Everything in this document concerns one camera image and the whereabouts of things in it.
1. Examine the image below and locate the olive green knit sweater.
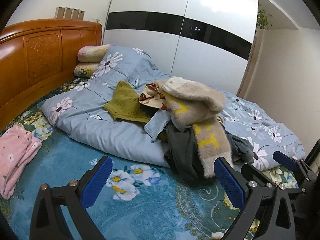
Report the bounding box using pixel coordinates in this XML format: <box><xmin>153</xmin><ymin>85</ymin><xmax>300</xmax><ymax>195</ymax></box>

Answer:
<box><xmin>103</xmin><ymin>80</ymin><xmax>168</xmax><ymax>142</ymax></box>

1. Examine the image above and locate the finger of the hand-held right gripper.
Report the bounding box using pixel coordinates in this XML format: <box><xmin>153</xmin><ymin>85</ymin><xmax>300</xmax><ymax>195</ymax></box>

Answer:
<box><xmin>272</xmin><ymin>151</ymin><xmax>320</xmax><ymax>195</ymax></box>
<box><xmin>241</xmin><ymin>163</ymin><xmax>275</xmax><ymax>188</ymax></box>

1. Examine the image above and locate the blue-grey ribbed garment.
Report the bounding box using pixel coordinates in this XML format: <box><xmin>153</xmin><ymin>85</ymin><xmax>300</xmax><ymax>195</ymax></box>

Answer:
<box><xmin>224</xmin><ymin>129</ymin><xmax>256</xmax><ymax>165</ymax></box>

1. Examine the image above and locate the green potted plant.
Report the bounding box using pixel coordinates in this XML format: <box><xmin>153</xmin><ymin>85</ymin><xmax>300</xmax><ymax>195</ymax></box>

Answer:
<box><xmin>256</xmin><ymin>4</ymin><xmax>273</xmax><ymax>30</ymax></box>

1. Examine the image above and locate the dark grey garment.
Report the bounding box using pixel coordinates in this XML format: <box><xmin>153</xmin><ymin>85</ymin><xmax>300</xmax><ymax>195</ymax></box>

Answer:
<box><xmin>164</xmin><ymin>124</ymin><xmax>218</xmax><ymax>180</ymax></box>

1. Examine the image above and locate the pink folded garment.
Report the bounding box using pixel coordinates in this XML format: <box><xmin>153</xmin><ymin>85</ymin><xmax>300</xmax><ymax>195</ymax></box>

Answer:
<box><xmin>0</xmin><ymin>124</ymin><xmax>42</xmax><ymax>200</ymax></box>

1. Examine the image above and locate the light blue floral duvet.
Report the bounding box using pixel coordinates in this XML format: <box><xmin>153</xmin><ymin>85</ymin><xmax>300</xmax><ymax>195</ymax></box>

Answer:
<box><xmin>41</xmin><ymin>45</ymin><xmax>307</xmax><ymax>172</ymax></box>

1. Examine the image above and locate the light blue garment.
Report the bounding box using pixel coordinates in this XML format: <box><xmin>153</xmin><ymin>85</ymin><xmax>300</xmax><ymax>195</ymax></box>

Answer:
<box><xmin>143</xmin><ymin>110</ymin><xmax>172</xmax><ymax>140</ymax></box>

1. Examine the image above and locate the carved wooden headboard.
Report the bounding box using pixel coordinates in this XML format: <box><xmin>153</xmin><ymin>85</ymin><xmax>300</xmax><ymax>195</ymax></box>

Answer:
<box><xmin>0</xmin><ymin>19</ymin><xmax>103</xmax><ymax>130</ymax></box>

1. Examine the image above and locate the cream printed cloth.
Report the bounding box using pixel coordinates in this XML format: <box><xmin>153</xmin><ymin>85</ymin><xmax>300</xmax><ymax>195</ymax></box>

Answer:
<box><xmin>138</xmin><ymin>83</ymin><xmax>168</xmax><ymax>111</ymax></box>

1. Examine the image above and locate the beige fuzzy sweater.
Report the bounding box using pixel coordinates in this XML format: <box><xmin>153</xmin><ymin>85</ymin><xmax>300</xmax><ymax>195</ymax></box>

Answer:
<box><xmin>160</xmin><ymin>76</ymin><xmax>234</xmax><ymax>178</ymax></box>

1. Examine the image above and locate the yellow floral pillow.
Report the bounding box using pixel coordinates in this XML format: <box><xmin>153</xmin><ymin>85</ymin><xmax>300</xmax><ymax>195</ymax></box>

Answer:
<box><xmin>73</xmin><ymin>61</ymin><xmax>100</xmax><ymax>78</ymax></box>

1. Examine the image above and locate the white wardrobe with black stripe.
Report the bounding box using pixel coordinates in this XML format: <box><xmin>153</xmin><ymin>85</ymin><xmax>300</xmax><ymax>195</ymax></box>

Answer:
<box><xmin>102</xmin><ymin>0</ymin><xmax>259</xmax><ymax>95</ymax></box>

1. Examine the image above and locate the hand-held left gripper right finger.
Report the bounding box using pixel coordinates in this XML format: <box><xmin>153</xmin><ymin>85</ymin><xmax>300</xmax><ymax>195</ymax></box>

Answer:
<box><xmin>214</xmin><ymin>157</ymin><xmax>298</xmax><ymax>240</ymax></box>

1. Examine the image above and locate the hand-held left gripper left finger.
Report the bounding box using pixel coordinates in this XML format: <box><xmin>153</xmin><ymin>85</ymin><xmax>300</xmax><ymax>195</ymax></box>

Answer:
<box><xmin>29</xmin><ymin>156</ymin><xmax>113</xmax><ymax>240</ymax></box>

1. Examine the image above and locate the pink and yellow pillow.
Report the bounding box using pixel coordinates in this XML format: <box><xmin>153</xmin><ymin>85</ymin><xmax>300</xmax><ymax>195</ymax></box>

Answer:
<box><xmin>77</xmin><ymin>44</ymin><xmax>112</xmax><ymax>62</ymax></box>

